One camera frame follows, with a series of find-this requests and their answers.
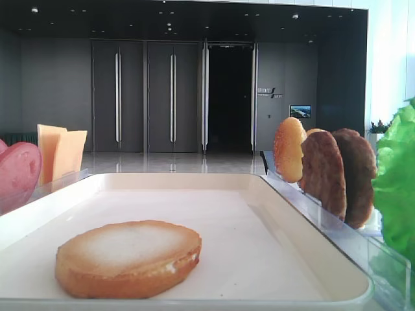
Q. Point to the brown meat patty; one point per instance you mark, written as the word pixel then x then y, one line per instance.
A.
pixel 323 172
pixel 359 170

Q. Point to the left dark double door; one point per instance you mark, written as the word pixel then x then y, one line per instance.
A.
pixel 117 96

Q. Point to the potted plant white planter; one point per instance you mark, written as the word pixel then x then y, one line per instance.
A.
pixel 376 132

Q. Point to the inner red tomato slice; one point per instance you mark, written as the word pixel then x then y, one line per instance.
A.
pixel 3 146

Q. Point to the outer brown meat patty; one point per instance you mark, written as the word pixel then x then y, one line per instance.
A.
pixel 359 170

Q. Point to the white patty pusher block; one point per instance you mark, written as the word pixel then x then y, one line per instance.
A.
pixel 373 222

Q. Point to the outer red tomato slice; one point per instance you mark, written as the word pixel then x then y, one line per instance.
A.
pixel 21 164

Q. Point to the middle dark double door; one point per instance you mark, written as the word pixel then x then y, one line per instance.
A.
pixel 173 97

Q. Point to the outer top bun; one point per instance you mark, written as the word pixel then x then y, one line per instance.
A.
pixel 314 130

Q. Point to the clear left long rail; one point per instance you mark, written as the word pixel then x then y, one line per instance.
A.
pixel 48 188

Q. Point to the clear long rail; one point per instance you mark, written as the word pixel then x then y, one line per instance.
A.
pixel 391 272
pixel 48 188

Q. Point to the cream rectangular tray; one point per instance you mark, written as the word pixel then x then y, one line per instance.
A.
pixel 258 251

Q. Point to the inner orange cheese slice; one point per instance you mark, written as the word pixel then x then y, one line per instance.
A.
pixel 68 153

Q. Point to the clear right long rail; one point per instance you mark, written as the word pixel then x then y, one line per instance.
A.
pixel 391 272

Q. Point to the outer orange cheese slice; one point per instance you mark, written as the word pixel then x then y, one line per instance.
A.
pixel 48 137

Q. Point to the bun slice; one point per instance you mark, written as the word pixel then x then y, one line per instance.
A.
pixel 129 260

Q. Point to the orange cheese slice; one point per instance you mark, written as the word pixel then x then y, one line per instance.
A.
pixel 48 137
pixel 68 153

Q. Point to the red tomato slice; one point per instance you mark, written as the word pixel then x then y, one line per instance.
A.
pixel 21 164
pixel 3 146

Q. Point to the dark green bench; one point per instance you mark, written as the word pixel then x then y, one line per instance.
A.
pixel 12 138

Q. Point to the inner top bun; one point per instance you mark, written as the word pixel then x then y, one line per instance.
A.
pixel 287 149

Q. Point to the small wall screen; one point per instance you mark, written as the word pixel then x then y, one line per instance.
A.
pixel 300 112

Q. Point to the inner brown meat patty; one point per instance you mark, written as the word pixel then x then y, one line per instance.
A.
pixel 323 172

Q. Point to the green lettuce leaf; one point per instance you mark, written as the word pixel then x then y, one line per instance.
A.
pixel 394 184

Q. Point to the dark double door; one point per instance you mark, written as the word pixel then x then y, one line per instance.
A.
pixel 117 96
pixel 173 97

